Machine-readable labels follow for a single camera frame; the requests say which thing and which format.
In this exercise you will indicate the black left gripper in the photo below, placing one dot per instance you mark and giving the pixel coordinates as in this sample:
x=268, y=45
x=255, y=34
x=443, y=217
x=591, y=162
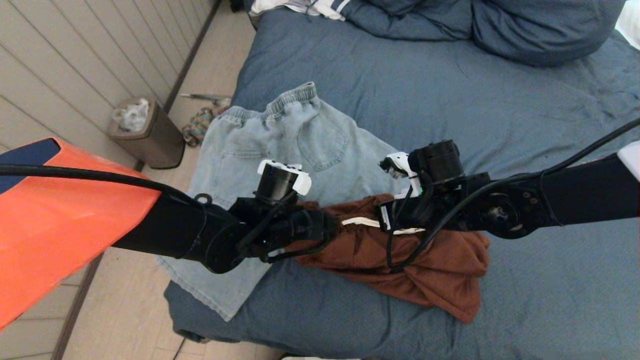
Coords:
x=300, y=227

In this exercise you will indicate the light blue denim shorts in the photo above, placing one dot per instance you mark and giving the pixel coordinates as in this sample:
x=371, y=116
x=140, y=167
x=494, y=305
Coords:
x=240, y=150

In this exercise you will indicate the multicoloured cloth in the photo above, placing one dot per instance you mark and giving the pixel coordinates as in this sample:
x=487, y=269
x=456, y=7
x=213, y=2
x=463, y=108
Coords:
x=197, y=127

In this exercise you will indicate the clear plastic bin liner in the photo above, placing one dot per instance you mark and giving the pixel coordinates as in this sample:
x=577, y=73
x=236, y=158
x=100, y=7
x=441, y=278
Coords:
x=132, y=116

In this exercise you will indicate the silver metal object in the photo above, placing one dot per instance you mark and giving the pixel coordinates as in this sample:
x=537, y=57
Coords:
x=200, y=96

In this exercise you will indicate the blue bed cover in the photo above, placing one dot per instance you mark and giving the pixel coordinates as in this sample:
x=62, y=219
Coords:
x=450, y=75

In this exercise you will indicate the white striped garment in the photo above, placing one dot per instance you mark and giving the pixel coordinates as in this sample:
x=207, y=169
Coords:
x=300, y=6

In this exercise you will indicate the small black object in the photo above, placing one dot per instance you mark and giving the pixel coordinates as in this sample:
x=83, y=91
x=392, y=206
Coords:
x=236, y=5

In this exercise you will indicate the blue pillow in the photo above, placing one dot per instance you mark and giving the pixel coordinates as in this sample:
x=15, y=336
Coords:
x=542, y=29

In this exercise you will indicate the rust brown shorts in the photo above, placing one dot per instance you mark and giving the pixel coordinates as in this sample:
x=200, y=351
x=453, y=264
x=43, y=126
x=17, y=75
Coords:
x=440, y=270

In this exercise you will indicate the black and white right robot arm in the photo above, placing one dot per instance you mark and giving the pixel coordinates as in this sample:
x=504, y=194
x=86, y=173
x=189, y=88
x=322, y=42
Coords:
x=575, y=190

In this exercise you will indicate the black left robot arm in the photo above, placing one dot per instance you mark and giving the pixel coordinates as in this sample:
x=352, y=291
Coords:
x=60, y=225

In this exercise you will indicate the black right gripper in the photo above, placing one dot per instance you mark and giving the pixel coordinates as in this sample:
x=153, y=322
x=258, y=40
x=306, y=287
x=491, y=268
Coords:
x=450, y=200

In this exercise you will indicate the brown metal trash bin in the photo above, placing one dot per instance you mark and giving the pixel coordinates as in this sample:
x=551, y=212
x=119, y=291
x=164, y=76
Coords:
x=160, y=142

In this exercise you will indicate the crumpled blue blanket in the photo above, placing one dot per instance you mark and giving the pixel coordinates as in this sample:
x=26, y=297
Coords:
x=410, y=21

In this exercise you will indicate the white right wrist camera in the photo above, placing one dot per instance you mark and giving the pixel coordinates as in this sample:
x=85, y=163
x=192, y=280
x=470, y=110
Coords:
x=400, y=162

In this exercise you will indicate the white pillow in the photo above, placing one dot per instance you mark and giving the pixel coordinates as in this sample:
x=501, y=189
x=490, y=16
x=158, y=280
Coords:
x=630, y=25

